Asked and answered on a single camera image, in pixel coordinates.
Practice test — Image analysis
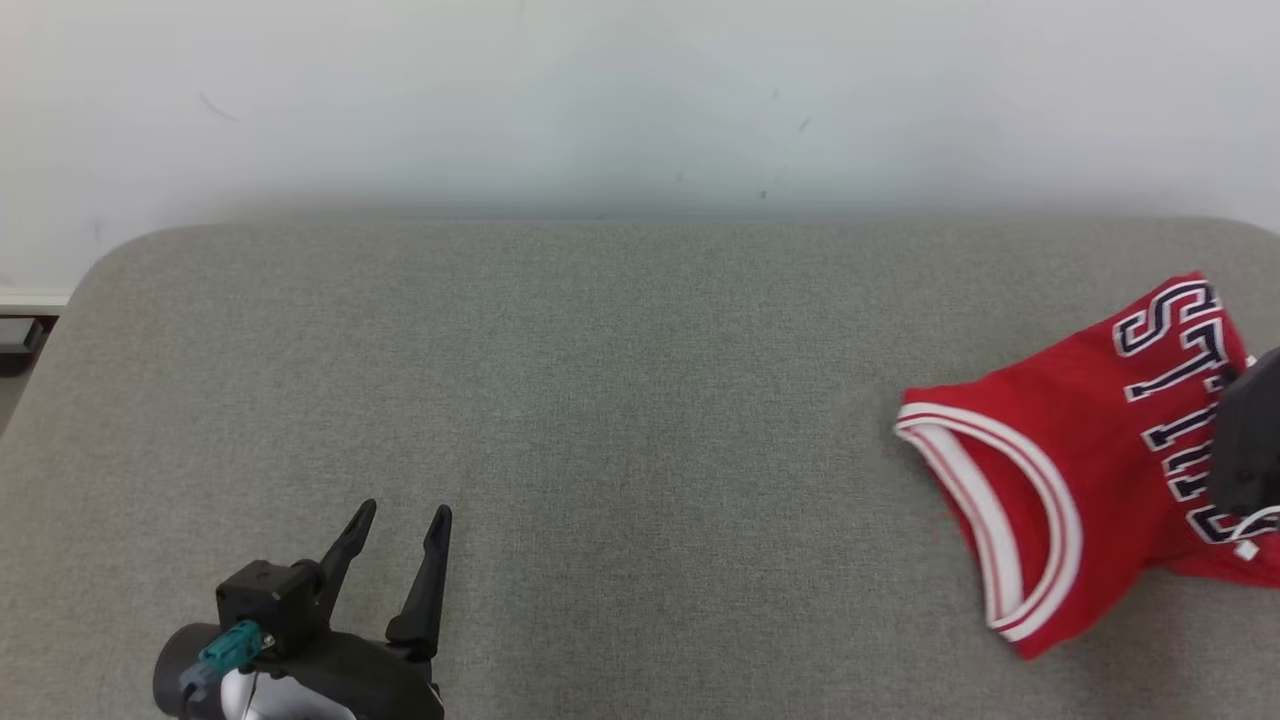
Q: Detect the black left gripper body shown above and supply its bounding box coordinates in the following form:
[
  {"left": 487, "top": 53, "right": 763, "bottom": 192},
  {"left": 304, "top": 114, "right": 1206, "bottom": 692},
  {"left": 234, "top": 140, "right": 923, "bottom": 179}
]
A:
[{"left": 258, "top": 628, "right": 447, "bottom": 720}]

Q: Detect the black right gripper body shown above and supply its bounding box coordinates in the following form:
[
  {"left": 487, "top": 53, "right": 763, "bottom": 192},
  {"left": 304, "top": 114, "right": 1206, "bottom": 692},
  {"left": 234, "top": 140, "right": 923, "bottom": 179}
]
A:
[{"left": 1205, "top": 347, "right": 1280, "bottom": 521}]

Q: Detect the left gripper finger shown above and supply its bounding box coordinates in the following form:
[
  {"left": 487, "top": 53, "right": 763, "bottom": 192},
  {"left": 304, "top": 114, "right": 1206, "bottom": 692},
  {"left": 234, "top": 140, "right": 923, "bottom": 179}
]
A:
[
  {"left": 316, "top": 498, "right": 379, "bottom": 629},
  {"left": 384, "top": 504, "right": 454, "bottom": 663}
]

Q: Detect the red Bulls 23 jersey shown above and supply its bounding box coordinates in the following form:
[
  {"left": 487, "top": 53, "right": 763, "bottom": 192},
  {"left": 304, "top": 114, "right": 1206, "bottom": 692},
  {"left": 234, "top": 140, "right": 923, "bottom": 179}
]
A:
[{"left": 892, "top": 271, "right": 1280, "bottom": 662}]

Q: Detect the grey fabric sofa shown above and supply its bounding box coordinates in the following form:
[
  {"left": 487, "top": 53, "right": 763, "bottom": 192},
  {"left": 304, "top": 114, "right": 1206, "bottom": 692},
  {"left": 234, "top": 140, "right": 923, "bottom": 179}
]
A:
[{"left": 0, "top": 215, "right": 1280, "bottom": 720}]

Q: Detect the dark grey floor fixture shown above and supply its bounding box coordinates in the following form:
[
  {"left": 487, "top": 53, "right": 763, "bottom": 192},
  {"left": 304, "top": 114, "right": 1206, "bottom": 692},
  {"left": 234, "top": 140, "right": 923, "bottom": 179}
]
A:
[{"left": 0, "top": 315, "right": 49, "bottom": 378}]

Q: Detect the white wire with small plug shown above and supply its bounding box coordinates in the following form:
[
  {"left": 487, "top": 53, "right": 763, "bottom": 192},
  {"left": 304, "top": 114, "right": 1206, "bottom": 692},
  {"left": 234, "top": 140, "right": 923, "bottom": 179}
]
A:
[{"left": 1228, "top": 503, "right": 1280, "bottom": 563}]

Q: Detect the left black cable teal plug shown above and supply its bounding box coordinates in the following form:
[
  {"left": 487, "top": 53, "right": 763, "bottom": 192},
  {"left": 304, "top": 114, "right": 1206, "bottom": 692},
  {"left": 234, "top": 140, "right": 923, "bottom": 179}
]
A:
[{"left": 178, "top": 620, "right": 276, "bottom": 706}]

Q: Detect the white wall baseboard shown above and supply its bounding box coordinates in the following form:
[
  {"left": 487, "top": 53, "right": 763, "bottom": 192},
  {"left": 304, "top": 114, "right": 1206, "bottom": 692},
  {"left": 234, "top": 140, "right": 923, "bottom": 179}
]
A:
[{"left": 0, "top": 288, "right": 73, "bottom": 316}]

